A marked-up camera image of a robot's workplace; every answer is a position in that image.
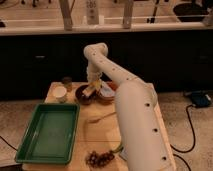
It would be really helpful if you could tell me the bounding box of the orange bowl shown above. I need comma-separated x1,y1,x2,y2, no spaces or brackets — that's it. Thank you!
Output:
97,82,117,103

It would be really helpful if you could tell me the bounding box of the black floor cable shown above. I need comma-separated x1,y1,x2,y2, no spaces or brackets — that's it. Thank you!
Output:
170,103,197,171

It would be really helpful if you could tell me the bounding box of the dark purple bowl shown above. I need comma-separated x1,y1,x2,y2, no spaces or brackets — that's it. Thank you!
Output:
75,85,96,105

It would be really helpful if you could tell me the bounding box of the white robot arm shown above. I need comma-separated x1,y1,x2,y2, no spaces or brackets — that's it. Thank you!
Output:
83,43,176,171

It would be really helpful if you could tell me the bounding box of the white cloth in bowl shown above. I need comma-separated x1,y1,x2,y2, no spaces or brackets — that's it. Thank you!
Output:
100,82,115,98

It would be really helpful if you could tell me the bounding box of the yellow-white gripper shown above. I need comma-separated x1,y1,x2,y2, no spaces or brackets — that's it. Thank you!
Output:
82,79,101,97

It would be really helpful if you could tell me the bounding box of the dark blue floor device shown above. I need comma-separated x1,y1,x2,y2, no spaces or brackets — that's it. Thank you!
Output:
190,92,211,108

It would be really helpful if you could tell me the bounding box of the wooden spoon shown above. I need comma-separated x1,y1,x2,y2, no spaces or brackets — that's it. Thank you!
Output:
88,112,116,123

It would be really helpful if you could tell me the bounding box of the white cup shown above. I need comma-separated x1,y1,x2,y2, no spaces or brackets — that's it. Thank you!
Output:
53,86,67,103

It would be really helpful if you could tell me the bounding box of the green vegetable stalk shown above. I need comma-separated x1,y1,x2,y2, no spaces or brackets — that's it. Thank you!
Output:
111,144,123,154

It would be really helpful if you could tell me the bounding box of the bunch of purple grapes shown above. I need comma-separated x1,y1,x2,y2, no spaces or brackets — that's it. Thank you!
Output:
85,151,115,168

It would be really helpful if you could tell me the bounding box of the green plastic tray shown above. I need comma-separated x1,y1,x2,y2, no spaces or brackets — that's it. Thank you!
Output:
15,103,79,165

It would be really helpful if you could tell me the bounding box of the small glass jar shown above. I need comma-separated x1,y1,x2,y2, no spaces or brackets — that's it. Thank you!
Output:
62,77,72,92

